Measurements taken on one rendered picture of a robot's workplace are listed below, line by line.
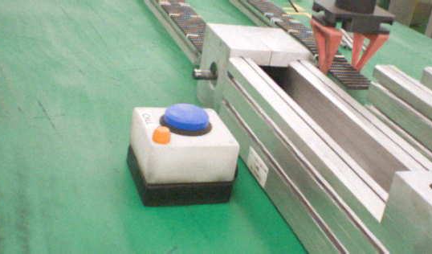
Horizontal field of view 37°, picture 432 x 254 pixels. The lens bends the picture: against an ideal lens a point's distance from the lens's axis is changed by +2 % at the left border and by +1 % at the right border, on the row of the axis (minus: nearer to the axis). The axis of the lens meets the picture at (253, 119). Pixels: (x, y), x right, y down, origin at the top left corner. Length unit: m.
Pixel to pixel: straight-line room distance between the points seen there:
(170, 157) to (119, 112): 0.20
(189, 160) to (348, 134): 0.16
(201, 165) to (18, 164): 0.17
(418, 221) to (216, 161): 0.21
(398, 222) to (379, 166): 0.16
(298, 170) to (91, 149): 0.21
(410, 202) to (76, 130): 0.38
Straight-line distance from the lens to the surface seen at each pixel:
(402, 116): 0.74
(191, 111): 0.57
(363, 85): 0.90
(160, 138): 0.53
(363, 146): 0.59
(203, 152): 0.54
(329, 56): 0.91
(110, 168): 0.61
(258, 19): 1.18
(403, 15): 3.79
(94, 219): 0.54
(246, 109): 0.65
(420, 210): 0.40
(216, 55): 0.73
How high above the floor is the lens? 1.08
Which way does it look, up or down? 23 degrees down
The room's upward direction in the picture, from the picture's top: 11 degrees clockwise
